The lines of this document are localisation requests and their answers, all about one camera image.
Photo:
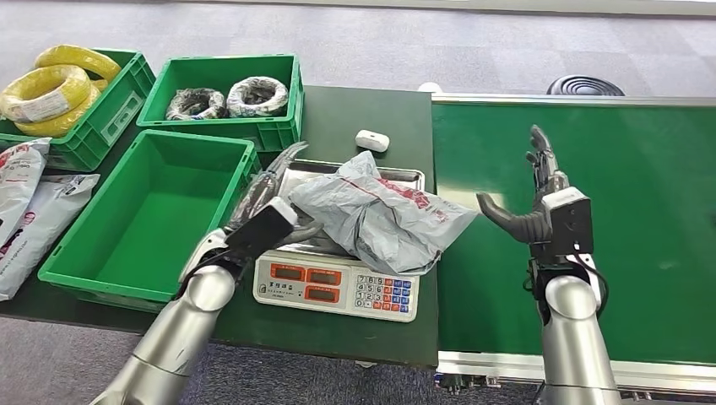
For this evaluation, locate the electronic weighing scale steel tray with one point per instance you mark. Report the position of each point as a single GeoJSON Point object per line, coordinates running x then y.
{"type": "Point", "coordinates": [335, 285]}

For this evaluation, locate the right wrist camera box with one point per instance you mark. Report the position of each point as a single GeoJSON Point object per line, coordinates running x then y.
{"type": "Point", "coordinates": [568, 223]}

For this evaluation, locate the white mailer bag red print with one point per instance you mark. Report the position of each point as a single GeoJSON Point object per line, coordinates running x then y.
{"type": "Point", "coordinates": [17, 181]}

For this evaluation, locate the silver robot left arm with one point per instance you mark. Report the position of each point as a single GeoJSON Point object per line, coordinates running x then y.
{"type": "Point", "coordinates": [179, 330]}

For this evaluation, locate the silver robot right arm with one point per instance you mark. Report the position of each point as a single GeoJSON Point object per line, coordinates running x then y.
{"type": "Point", "coordinates": [573, 335]}

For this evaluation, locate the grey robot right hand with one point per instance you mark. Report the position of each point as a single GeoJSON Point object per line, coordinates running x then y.
{"type": "Point", "coordinates": [526, 226]}

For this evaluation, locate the empty green plastic crate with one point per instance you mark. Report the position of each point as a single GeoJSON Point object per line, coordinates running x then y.
{"type": "Point", "coordinates": [162, 218]}

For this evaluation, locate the grey plastic mailer package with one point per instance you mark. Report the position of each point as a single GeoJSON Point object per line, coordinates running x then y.
{"type": "Point", "coordinates": [380, 218]}

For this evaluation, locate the small white round object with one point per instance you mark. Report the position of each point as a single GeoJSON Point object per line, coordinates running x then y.
{"type": "Point", "coordinates": [429, 88]}

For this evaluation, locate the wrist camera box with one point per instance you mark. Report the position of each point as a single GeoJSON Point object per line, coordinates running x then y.
{"type": "Point", "coordinates": [568, 223]}
{"type": "Point", "coordinates": [260, 229]}

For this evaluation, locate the black round ribbed object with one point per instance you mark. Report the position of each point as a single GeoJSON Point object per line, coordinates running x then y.
{"type": "Point", "coordinates": [584, 86]}

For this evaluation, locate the green crate with black coils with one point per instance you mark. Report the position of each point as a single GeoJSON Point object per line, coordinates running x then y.
{"type": "Point", "coordinates": [224, 70]}

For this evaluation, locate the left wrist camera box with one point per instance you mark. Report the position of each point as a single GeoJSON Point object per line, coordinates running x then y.
{"type": "Point", "coordinates": [260, 229]}

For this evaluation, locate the green crate with yellow coils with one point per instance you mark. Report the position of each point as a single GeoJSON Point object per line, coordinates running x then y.
{"type": "Point", "coordinates": [109, 120]}

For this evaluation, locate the white mailer bag black print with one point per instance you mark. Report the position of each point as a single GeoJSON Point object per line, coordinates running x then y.
{"type": "Point", "coordinates": [39, 221]}

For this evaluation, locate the green conveyor belt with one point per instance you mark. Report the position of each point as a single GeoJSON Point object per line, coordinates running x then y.
{"type": "Point", "coordinates": [643, 167]}

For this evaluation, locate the small white case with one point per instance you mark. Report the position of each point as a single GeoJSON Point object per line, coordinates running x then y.
{"type": "Point", "coordinates": [372, 140]}

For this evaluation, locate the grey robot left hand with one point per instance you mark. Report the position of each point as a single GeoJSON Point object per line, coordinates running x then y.
{"type": "Point", "coordinates": [260, 187]}

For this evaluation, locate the dark green table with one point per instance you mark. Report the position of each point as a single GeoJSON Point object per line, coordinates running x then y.
{"type": "Point", "coordinates": [358, 109]}

